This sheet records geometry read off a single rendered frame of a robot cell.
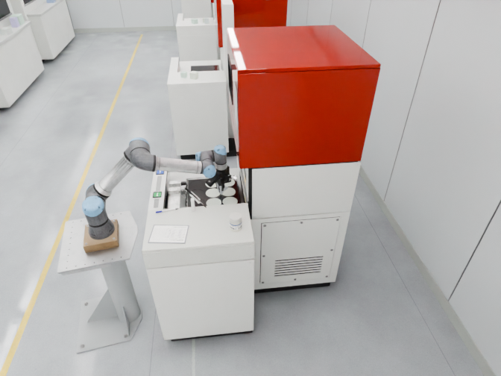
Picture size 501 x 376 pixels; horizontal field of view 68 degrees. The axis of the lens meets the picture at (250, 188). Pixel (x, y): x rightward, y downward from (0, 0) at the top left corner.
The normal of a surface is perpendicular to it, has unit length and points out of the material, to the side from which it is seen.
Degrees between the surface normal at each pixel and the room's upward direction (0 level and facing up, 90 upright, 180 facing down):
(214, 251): 90
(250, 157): 90
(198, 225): 0
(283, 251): 90
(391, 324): 0
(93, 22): 90
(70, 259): 0
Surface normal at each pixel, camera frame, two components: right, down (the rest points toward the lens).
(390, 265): 0.00, -0.79
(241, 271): 0.11, 0.60
